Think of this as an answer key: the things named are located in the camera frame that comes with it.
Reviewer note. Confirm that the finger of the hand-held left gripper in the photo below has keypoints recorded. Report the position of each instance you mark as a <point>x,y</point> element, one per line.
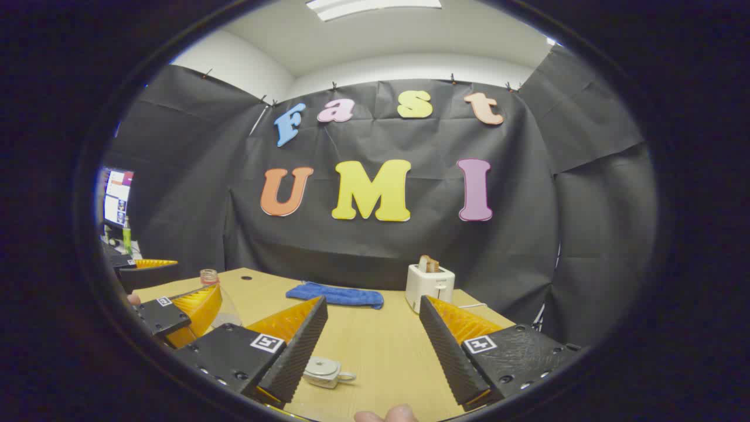
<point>161,316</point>
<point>152,276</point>

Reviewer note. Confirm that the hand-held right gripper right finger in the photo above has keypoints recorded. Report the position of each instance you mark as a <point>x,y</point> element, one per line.
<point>448,357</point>

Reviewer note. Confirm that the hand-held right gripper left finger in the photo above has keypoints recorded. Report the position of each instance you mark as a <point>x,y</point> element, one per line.
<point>299,351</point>

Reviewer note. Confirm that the white teacup lid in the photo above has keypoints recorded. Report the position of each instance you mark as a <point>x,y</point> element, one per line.
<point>323,368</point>

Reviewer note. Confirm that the white ceramic teacup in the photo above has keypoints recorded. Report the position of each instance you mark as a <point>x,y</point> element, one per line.
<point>319,382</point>

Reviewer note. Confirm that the clear plastic water bottle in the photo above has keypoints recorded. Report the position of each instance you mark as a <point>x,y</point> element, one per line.
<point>209,276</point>

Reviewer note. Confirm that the green drink bottle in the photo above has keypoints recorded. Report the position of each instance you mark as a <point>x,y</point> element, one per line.
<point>126,237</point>

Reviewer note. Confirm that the white side desk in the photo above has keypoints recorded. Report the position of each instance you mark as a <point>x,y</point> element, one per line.
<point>136,251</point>

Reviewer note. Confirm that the blue towel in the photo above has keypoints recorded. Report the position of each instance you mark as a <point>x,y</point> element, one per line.
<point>337,295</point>

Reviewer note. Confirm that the white toaster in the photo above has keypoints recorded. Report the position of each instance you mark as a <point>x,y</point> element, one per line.
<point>429,287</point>

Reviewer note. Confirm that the computer monitor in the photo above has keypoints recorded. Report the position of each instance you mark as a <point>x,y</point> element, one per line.
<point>117,199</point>

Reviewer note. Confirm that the bread slice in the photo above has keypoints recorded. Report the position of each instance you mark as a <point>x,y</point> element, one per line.
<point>429,264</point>

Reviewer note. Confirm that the black backdrop cloth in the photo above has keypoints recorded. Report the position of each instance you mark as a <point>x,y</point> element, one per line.
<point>375,246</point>

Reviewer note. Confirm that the ceiling light panel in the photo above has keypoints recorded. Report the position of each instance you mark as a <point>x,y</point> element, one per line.
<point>375,7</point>

